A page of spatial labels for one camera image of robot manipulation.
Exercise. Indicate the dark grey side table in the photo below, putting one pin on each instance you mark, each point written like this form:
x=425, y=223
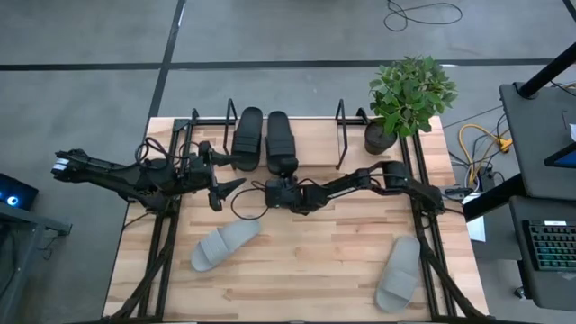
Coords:
x=27, y=217

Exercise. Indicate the black slide sandal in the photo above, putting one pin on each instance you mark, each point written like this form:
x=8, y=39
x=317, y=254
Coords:
x=247, y=130
x=280, y=135

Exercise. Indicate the black tablet screen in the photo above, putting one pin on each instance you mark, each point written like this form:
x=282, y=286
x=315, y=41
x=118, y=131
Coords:
x=564, y=158

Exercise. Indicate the black caster wheel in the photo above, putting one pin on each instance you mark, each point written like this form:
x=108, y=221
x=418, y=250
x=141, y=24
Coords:
x=520, y=292

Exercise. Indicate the wooden shelf black metal frame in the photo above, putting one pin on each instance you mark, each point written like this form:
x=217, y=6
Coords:
x=317, y=144

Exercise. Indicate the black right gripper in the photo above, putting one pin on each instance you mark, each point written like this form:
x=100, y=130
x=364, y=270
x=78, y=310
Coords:
x=283, y=193

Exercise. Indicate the black desk support bar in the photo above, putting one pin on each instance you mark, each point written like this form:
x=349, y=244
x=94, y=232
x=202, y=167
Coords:
x=490, y=200

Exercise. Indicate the grey desk top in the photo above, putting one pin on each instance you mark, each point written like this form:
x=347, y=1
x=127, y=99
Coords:
x=540, y=288
x=531, y=148

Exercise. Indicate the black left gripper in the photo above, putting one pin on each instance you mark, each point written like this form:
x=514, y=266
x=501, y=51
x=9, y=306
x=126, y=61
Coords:
x=198, y=173

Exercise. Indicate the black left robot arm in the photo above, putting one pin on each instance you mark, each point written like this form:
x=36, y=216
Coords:
x=103, y=173

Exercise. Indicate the black monitor pole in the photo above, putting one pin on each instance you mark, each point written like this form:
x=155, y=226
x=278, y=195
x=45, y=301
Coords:
x=546, y=72

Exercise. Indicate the black computer blue light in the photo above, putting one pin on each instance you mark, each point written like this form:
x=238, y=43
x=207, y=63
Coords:
x=15, y=193

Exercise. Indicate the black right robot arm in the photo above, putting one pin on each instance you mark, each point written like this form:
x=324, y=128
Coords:
x=391, y=177

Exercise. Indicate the green potted plant black pot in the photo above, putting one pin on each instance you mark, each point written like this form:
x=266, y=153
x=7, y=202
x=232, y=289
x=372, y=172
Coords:
x=407, y=96

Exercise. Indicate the black aluminium rig frame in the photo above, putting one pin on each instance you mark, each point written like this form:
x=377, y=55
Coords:
x=209, y=122

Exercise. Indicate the black power strip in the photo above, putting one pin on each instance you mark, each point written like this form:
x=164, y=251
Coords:
x=456, y=193

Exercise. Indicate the grey slide sandal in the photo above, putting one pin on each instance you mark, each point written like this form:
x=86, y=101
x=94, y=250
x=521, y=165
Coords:
x=398, y=279
x=220, y=245

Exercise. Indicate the white paper sheet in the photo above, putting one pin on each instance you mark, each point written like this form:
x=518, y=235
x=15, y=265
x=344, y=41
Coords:
x=477, y=229

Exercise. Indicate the backlit black keyboard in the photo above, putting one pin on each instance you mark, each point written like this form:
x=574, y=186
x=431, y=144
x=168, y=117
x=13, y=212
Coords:
x=551, y=245

